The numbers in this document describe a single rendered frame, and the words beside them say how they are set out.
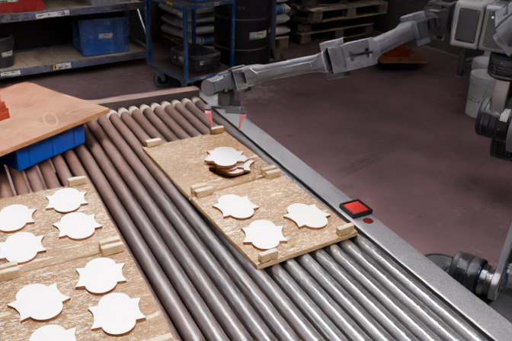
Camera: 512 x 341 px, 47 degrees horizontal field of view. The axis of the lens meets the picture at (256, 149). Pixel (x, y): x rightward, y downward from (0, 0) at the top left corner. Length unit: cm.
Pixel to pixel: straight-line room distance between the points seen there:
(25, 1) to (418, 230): 397
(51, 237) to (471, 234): 259
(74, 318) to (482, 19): 153
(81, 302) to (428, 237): 245
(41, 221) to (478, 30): 151
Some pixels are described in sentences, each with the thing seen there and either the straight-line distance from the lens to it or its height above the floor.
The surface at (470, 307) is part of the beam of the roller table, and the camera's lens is 164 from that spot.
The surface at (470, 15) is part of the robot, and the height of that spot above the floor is 148.
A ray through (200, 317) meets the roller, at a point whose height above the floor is 91.
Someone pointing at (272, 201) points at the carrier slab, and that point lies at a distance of 190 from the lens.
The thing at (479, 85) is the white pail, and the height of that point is 30.
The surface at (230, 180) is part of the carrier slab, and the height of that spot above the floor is 94.
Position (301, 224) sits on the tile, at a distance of 178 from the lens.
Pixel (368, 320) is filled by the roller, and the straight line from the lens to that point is 152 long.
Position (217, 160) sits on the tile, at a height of 99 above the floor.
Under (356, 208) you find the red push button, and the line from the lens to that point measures 192.
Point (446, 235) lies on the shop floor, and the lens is 365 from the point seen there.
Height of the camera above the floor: 190
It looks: 26 degrees down
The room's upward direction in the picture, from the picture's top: 2 degrees clockwise
